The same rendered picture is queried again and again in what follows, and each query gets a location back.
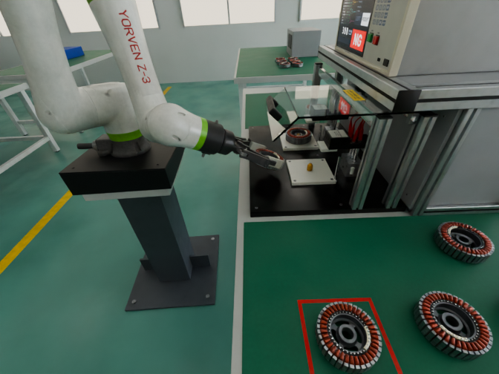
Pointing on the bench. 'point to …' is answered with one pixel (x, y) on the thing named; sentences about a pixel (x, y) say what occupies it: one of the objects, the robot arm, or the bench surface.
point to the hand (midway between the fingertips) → (268, 155)
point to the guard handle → (273, 107)
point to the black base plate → (292, 199)
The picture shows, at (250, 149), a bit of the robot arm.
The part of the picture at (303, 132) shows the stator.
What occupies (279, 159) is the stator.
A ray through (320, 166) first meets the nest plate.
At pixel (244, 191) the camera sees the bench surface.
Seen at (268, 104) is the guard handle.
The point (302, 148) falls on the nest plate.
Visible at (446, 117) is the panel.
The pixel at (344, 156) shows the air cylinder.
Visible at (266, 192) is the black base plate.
